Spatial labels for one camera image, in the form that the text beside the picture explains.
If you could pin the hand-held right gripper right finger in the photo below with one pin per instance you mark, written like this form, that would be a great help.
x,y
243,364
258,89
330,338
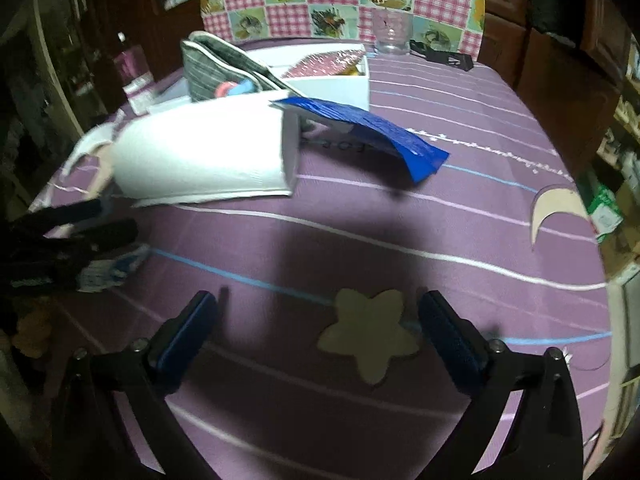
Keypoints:
x,y
450,340

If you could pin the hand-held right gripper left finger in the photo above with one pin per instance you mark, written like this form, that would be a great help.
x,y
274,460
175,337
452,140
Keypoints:
x,y
185,335

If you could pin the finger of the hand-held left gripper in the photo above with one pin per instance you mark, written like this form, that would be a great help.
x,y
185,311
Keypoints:
x,y
100,237
75,215

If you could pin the blue labelled packet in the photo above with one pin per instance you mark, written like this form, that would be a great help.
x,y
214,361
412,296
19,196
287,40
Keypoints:
x,y
107,270

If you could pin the white paper bag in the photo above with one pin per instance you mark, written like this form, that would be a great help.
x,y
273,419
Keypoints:
x,y
200,150

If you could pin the grey plaid cloth pouch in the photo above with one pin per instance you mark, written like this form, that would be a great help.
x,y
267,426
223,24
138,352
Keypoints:
x,y
205,72

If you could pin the blue plastic bag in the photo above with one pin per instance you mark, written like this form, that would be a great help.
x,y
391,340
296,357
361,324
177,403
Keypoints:
x,y
380,135

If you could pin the white cardboard box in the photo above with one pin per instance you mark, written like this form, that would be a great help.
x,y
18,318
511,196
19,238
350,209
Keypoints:
x,y
330,92

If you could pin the pink glitter sponge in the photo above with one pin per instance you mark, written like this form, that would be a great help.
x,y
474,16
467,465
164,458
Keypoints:
x,y
320,65

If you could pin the purple printed tablecloth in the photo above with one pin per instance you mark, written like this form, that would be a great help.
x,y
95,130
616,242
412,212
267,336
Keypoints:
x,y
375,230

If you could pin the purple labelled bottle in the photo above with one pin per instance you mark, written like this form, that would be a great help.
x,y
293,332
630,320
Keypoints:
x,y
132,70

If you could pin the dark wooden cabinet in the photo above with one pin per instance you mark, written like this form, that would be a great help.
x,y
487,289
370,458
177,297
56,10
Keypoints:
x,y
550,60
75,35

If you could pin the pink blue small toy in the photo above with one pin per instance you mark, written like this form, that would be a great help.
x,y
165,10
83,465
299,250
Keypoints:
x,y
227,91

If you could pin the green white carton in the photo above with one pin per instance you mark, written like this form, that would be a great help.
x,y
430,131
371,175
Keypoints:
x,y
605,210

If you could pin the cluttered storage shelf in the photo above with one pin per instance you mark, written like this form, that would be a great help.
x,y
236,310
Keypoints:
x,y
625,120

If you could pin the black small device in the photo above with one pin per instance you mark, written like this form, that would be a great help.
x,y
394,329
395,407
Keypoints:
x,y
445,57

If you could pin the clear glass cup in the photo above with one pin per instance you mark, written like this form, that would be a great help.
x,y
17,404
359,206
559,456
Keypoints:
x,y
392,35

